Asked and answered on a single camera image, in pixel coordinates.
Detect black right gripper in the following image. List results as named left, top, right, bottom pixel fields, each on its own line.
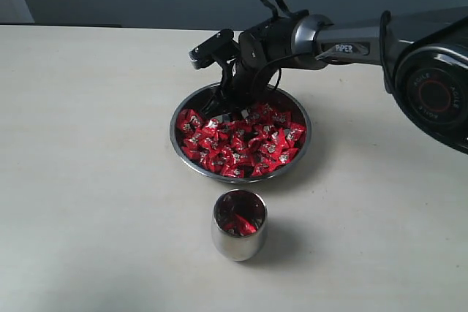
left=200, top=18, right=303, bottom=121

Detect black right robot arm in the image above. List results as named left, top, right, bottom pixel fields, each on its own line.
left=202, top=7, right=467, bottom=153

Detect steel bowl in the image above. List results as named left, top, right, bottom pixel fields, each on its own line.
left=170, top=84, right=312, bottom=184

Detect steel cup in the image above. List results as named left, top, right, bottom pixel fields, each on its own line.
left=211, top=189, right=268, bottom=262

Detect red candy in cup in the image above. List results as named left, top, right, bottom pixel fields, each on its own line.
left=221, top=213, right=258, bottom=237

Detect red wrapped candy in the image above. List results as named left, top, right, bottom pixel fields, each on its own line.
left=219, top=164, right=254, bottom=178
left=176, top=109, right=204, bottom=136
left=284, top=122, right=306, bottom=145
left=276, top=148, right=299, bottom=165

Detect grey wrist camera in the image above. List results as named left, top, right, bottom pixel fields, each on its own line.
left=189, top=28, right=239, bottom=69

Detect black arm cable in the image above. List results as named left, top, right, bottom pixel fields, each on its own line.
left=252, top=0, right=304, bottom=94

